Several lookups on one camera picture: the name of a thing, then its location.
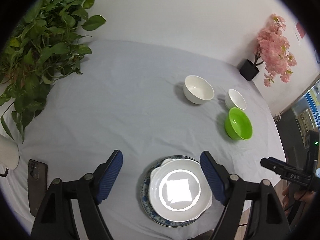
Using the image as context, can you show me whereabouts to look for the black smartphone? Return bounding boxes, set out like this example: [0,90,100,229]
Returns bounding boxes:
[27,159,48,217]

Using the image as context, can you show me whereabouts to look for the grey tablecloth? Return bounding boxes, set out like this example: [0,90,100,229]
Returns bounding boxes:
[1,41,285,239]

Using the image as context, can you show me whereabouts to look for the pink blossom artificial tree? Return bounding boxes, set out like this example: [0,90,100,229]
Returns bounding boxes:
[254,14,297,87]

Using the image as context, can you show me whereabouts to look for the small white ceramic bowl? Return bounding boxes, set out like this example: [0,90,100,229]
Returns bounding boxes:
[225,89,247,111]

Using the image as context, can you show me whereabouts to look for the green plastic bowl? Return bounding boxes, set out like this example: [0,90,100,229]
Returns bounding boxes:
[225,107,253,140]

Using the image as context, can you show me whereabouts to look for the green leafy pothos plant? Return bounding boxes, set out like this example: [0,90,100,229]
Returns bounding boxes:
[1,0,106,138]

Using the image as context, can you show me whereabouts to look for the large white scalloped plate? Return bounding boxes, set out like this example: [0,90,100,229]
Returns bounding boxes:
[148,156,214,223]

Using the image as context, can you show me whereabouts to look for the person's right hand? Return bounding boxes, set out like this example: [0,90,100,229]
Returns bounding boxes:
[282,187,316,209]

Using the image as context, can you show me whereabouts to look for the black square plant pot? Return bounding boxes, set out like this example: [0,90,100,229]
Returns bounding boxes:
[239,60,260,81]

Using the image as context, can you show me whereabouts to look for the blue white patterned plate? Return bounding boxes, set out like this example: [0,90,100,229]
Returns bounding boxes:
[139,154,208,228]

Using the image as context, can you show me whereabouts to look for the white mug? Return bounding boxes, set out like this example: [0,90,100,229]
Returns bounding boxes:
[0,135,20,178]

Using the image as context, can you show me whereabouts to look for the cream ceramic bowl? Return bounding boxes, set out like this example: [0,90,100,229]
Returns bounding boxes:
[183,75,215,105]

